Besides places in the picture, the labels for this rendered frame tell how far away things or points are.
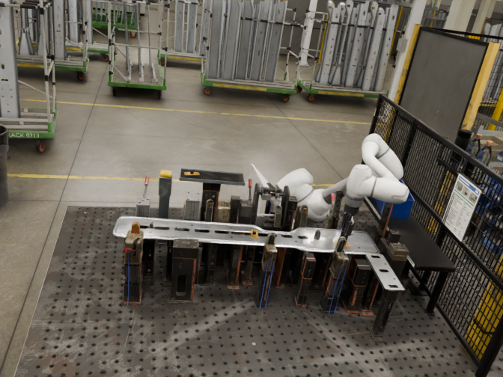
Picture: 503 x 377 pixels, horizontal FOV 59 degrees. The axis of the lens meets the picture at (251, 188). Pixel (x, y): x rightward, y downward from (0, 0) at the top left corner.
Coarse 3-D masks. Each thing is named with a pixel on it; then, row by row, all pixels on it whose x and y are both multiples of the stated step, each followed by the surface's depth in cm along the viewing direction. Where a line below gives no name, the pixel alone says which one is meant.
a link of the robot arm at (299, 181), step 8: (304, 168) 301; (288, 176) 300; (296, 176) 297; (304, 176) 296; (280, 184) 300; (288, 184) 297; (296, 184) 296; (304, 184) 297; (296, 192) 297; (304, 192) 297
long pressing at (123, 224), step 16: (128, 224) 224; (144, 224) 226; (160, 224) 228; (176, 224) 230; (192, 224) 232; (208, 224) 235; (224, 224) 237; (240, 224) 238; (208, 240) 222; (224, 240) 223; (240, 240) 225; (256, 240) 227; (288, 240) 231; (304, 240) 233; (320, 240) 236; (336, 240) 238; (352, 240) 240; (368, 240) 242
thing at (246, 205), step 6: (240, 204) 246; (246, 204) 244; (240, 210) 245; (246, 210) 244; (240, 216) 245; (246, 216) 245; (240, 222) 247; (246, 222) 247; (246, 234) 252; (240, 264) 257
